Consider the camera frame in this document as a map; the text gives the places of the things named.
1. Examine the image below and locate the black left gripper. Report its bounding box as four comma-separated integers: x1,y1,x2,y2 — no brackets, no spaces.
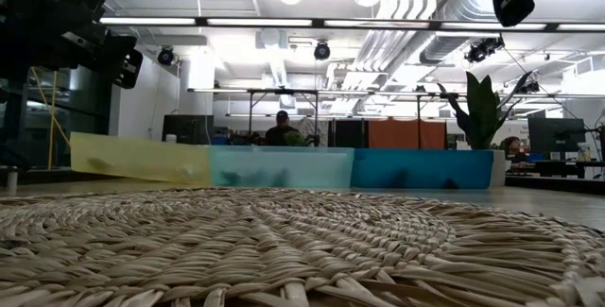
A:
0,11,144,90

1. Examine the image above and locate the black ceiling spotlight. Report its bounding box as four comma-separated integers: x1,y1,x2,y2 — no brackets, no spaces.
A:
313,40,332,61
464,36,505,64
157,45,177,66

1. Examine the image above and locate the black monitor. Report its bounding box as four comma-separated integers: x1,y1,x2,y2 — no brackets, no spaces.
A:
162,114,215,145
527,117,586,161

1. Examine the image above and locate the yellow plastic bin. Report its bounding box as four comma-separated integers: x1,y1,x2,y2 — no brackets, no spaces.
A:
69,131,213,188

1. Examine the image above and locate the snake plant in white pot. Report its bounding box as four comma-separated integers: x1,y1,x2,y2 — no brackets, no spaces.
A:
437,70,533,188

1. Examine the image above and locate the overhead LED light bar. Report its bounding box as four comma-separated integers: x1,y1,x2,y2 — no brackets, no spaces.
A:
98,16,605,32

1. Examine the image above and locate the person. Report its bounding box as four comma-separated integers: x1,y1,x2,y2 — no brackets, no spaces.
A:
264,110,299,146
500,135,528,164

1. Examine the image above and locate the black background desk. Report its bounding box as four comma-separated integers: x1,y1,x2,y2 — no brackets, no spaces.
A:
505,158,605,186

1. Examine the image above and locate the orange partition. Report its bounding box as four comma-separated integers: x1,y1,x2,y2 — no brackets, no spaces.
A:
367,118,447,150

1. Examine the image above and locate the small green plant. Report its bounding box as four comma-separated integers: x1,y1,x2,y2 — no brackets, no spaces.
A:
283,130,308,147

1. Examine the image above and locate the blue plastic bin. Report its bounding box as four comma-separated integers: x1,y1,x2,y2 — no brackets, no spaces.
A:
350,148,495,190

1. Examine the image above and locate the teal plastic bin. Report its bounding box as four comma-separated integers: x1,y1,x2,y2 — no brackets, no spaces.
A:
210,145,355,189

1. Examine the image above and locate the black partition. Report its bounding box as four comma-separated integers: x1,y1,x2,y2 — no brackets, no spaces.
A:
329,118,369,149

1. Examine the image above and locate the round woven straw mat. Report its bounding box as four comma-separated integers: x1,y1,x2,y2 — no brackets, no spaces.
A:
0,187,605,307

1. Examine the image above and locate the black background frame stand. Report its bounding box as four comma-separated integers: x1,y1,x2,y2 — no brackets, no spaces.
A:
187,87,467,150

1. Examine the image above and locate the white cylindrical post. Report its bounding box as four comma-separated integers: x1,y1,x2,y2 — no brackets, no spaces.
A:
3,164,21,196

